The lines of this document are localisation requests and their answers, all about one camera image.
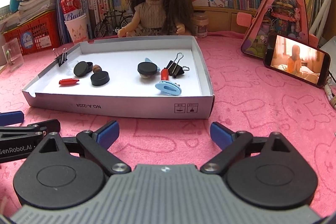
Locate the black miniature bicycle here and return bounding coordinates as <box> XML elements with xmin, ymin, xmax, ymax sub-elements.
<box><xmin>94</xmin><ymin>10</ymin><xmax>133</xmax><ymax>38</ymax></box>

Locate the pink triangular dollhouse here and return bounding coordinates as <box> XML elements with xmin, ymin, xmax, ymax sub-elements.
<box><xmin>236</xmin><ymin>0</ymin><xmax>318</xmax><ymax>59</ymax></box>

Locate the large black binder clip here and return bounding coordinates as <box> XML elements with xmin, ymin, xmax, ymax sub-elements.
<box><xmin>166</xmin><ymin>52</ymin><xmax>190</xmax><ymax>79</ymax></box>

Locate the blue hair clip with beads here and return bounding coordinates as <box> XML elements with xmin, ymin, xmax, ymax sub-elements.
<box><xmin>155</xmin><ymin>80</ymin><xmax>182</xmax><ymax>96</ymax></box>

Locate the black binder clip on tray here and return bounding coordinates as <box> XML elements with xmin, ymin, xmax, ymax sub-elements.
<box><xmin>52</xmin><ymin>48</ymin><xmax>67</xmax><ymax>67</ymax></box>

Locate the red beer can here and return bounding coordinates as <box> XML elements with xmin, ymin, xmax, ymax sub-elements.
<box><xmin>60</xmin><ymin>0</ymin><xmax>84</xmax><ymax>22</ymax></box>

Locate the red plastic basket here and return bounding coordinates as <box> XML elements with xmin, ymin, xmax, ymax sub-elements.
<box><xmin>3</xmin><ymin>10</ymin><xmax>60</xmax><ymax>55</ymax></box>

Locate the brown-haired doll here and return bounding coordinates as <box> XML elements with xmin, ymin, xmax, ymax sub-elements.
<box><xmin>117</xmin><ymin>0</ymin><xmax>196</xmax><ymax>38</ymax></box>

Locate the black round puck lid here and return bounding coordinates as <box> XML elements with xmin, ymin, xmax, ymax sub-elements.
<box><xmin>73</xmin><ymin>61</ymin><xmax>89</xmax><ymax>77</ymax></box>

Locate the white cat paper cup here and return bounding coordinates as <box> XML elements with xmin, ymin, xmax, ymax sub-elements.
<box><xmin>65</xmin><ymin>14</ymin><xmax>89</xmax><ymax>44</ymax></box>

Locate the white cardboard box tray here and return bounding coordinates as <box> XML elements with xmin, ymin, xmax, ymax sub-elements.
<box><xmin>22</xmin><ymin>36</ymin><xmax>215</xmax><ymax>119</ymax></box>

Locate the black round cap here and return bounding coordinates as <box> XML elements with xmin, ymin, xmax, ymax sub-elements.
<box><xmin>85</xmin><ymin>62</ymin><xmax>93</xmax><ymax>73</ymax></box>

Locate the smartphone playing video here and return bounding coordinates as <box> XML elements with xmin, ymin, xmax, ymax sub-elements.
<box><xmin>264</xmin><ymin>34</ymin><xmax>331</xmax><ymax>88</ymax></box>

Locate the pink rabbit towel mat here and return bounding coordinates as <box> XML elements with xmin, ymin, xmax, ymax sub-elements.
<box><xmin>1</xmin><ymin>35</ymin><xmax>335</xmax><ymax>223</ymax></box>

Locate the clear acrylic block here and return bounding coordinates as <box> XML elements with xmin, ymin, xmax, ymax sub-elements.
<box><xmin>2</xmin><ymin>38</ymin><xmax>24</xmax><ymax>72</ymax></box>

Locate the dark brown wooden nut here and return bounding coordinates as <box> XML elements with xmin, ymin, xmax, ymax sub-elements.
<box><xmin>140</xmin><ymin>74</ymin><xmax>152</xmax><ymax>79</ymax></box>

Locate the white cable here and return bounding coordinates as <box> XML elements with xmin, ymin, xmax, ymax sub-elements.
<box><xmin>324</xmin><ymin>77</ymin><xmax>336</xmax><ymax>109</ymax></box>

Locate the black round disc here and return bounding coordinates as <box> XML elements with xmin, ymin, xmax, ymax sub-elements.
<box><xmin>91</xmin><ymin>71</ymin><xmax>110</xmax><ymax>86</ymax></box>
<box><xmin>137</xmin><ymin>61</ymin><xmax>157</xmax><ymax>76</ymax></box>

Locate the small brown jar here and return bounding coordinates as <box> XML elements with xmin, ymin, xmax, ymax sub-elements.
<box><xmin>192</xmin><ymin>12</ymin><xmax>209</xmax><ymax>38</ymax></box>

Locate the clear plastic dome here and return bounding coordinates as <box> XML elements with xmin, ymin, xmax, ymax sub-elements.
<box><xmin>65</xmin><ymin>67</ymin><xmax>74</xmax><ymax>77</ymax></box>

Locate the light blue hair clip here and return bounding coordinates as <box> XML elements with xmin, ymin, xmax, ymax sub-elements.
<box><xmin>145</xmin><ymin>57</ymin><xmax>161</xmax><ymax>72</ymax></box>

